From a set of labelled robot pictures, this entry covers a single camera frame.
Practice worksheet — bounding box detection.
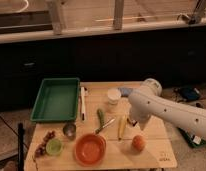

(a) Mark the red apple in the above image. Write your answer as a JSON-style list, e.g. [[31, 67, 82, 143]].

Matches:
[[132, 135, 146, 151]]

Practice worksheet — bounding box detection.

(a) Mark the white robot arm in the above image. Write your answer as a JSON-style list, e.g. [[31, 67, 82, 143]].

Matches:
[[128, 78, 206, 140]]

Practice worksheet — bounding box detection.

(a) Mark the white paper cup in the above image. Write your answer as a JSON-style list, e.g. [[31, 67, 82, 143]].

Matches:
[[107, 88, 121, 105]]

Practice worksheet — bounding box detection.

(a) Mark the small metal cup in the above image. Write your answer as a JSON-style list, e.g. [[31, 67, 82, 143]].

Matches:
[[63, 123, 76, 140]]

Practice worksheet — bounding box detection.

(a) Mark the small green cup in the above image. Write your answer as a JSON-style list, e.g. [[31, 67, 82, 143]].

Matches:
[[46, 138, 62, 156]]

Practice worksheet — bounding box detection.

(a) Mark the wooden block brush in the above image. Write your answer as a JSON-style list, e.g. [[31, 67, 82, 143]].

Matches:
[[127, 118, 137, 127]]

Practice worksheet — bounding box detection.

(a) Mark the yellow banana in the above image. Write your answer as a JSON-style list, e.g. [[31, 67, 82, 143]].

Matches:
[[118, 115, 127, 140]]

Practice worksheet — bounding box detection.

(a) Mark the blue sponge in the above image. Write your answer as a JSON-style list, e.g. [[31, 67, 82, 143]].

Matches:
[[119, 87, 133, 97]]

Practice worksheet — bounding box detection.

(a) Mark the green box of items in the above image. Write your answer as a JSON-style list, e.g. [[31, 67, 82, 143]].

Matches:
[[179, 129, 206, 148]]

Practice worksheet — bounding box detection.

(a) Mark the black device on floor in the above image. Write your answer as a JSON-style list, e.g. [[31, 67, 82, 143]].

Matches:
[[178, 87, 200, 101]]

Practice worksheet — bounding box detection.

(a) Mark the orange plastic bowl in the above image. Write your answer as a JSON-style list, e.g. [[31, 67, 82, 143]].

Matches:
[[73, 133, 106, 166]]

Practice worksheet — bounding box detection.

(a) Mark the white marker pen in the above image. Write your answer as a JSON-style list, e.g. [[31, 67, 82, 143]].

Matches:
[[80, 87, 86, 121]]

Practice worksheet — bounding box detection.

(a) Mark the green plastic tray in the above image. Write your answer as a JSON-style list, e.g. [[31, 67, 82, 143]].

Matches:
[[30, 78, 80, 122]]

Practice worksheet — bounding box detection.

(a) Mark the dark grape bunch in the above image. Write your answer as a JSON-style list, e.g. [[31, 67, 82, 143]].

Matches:
[[34, 131, 55, 158]]

